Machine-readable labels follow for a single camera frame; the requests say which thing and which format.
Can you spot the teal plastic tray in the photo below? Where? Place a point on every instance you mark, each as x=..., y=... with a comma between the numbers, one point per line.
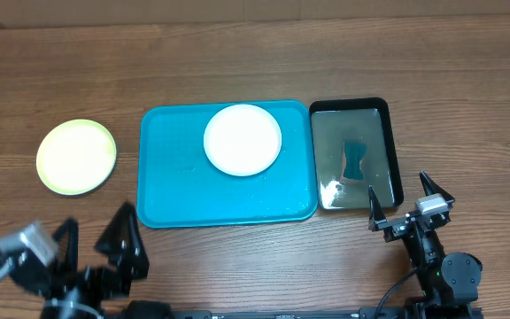
x=178, y=186

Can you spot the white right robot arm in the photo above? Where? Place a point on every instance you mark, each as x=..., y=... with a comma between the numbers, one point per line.
x=449, y=281

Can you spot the white plate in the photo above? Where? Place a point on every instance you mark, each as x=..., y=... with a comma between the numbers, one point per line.
x=242, y=140

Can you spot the black water tray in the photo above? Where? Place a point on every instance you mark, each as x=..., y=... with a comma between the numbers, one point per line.
x=365, y=120

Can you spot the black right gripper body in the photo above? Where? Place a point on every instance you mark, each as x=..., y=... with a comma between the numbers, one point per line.
x=405, y=222

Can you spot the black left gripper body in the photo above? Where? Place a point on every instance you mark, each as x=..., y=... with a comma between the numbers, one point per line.
x=97, y=282

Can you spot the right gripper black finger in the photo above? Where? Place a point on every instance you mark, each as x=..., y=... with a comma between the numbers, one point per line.
x=376, y=215
x=431, y=188

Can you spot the yellow plate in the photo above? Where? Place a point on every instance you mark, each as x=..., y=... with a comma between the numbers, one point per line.
x=76, y=157

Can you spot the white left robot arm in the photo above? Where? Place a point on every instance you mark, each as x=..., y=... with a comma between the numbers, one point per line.
x=71, y=308

